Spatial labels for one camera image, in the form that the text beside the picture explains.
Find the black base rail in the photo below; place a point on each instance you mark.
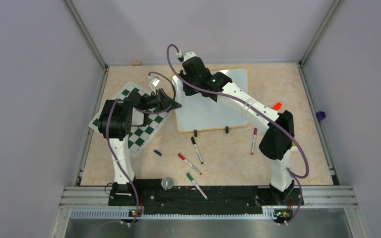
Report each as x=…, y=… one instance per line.
x=153, y=199

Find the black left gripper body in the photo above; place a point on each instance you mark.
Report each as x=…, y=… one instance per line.
x=155, y=101

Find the yellow framed whiteboard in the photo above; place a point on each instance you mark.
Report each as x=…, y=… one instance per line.
x=202, y=113

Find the grey round knob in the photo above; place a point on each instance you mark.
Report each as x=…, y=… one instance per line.
x=167, y=183

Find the green capped marker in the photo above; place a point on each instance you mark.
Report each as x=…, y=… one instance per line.
x=196, y=186

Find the red plastic block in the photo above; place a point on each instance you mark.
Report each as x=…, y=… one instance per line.
x=277, y=106

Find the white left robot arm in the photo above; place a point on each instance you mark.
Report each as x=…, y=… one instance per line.
x=124, y=173

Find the purple plastic piece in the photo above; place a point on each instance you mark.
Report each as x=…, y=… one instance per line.
x=320, y=115

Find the black capped marker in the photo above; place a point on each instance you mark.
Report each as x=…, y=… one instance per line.
x=197, y=150

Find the blue marker cap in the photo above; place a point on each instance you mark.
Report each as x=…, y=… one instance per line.
x=157, y=152

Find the red capped marker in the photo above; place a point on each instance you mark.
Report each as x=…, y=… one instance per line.
x=189, y=163

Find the purple capped marker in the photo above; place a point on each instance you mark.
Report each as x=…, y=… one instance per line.
x=253, y=140

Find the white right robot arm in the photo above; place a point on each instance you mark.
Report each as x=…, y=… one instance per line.
x=277, y=128

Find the small wooden block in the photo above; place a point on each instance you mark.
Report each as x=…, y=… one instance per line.
x=136, y=63

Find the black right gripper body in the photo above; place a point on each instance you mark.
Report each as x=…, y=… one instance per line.
x=183, y=75

